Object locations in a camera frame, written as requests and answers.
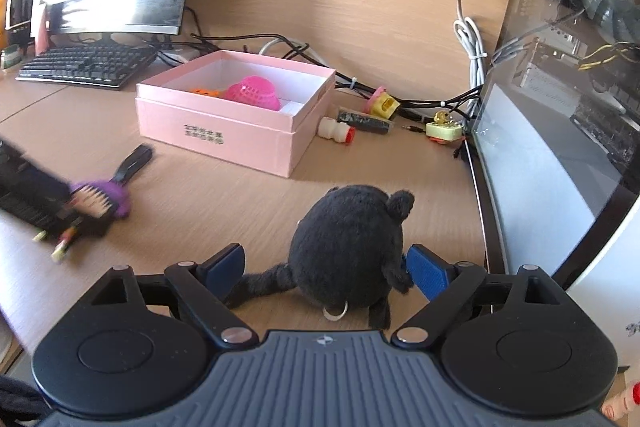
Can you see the small green framed stand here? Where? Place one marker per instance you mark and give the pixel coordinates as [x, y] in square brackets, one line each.
[11, 56]

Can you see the pink plastic strainer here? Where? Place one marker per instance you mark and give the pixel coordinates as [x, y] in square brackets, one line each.
[254, 91]

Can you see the black plush toy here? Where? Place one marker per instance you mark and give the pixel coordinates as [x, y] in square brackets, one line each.
[345, 254]

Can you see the yellow red block toy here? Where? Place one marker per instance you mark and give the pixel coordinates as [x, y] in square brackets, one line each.
[444, 129]

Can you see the white red small bottle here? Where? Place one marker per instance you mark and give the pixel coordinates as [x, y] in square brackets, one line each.
[337, 131]

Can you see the black toy block bar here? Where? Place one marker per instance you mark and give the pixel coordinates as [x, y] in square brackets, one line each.
[363, 122]

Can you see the purple cartoon girl figure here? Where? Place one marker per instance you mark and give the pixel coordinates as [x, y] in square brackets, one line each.
[93, 206]

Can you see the pink cardboard box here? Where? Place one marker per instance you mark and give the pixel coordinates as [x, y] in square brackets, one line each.
[171, 112]

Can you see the black white device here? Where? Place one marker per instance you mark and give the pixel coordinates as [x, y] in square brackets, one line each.
[18, 14]

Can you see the glass computer case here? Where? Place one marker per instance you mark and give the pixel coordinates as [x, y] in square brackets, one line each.
[554, 151]

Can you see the black keyboard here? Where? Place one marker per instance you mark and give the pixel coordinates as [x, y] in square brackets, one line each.
[107, 66]

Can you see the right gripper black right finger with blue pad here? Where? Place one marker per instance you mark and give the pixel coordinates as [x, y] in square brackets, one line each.
[470, 308]

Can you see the orange plastic pumpkin shell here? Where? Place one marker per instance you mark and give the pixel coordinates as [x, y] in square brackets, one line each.
[207, 92]

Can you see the yellow pink block cake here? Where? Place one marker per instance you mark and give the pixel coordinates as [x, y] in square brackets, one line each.
[382, 105]

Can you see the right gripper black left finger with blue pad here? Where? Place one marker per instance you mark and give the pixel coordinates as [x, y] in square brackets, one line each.
[182, 308]

